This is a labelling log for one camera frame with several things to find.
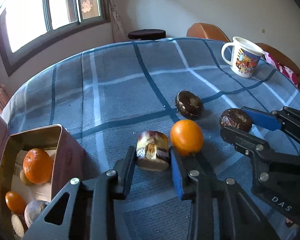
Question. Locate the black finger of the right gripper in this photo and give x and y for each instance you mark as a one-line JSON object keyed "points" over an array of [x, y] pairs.
{"points": [[256, 147]]}

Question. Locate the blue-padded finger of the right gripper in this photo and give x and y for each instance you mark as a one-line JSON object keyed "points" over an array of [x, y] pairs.
{"points": [[287, 120]]}

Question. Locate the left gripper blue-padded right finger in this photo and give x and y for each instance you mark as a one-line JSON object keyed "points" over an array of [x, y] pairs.
{"points": [[184, 174]]}

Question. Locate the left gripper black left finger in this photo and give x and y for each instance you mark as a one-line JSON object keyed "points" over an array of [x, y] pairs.
{"points": [[125, 170]]}

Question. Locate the small orange tangerine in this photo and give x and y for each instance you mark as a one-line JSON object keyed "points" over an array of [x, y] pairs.
{"points": [[186, 137]]}

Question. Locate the large orange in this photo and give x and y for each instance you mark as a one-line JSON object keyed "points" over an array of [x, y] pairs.
{"points": [[37, 166]]}

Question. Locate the brown round kiwi fruit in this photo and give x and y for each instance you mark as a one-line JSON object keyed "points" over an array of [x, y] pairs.
{"points": [[24, 179]]}

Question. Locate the small orange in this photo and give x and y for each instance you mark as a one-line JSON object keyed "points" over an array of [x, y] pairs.
{"points": [[15, 202]]}

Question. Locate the person's right hand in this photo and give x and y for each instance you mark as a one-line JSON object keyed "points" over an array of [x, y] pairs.
{"points": [[290, 224]]}

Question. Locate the pink floral cushion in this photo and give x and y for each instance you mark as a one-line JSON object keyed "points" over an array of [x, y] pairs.
{"points": [[286, 71]]}

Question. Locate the blue plaid tablecloth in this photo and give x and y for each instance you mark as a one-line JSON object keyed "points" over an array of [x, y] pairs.
{"points": [[106, 96]]}

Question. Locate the brown leather sofa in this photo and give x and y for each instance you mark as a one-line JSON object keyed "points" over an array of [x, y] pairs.
{"points": [[281, 59]]}

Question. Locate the white cartoon mug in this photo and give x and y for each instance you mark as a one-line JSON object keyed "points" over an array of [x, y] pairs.
{"points": [[245, 56]]}

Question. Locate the dark round stool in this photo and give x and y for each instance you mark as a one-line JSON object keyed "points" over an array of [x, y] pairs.
{"points": [[147, 34]]}

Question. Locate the sliding glass window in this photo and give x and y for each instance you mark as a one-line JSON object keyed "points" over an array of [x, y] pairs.
{"points": [[27, 27]]}

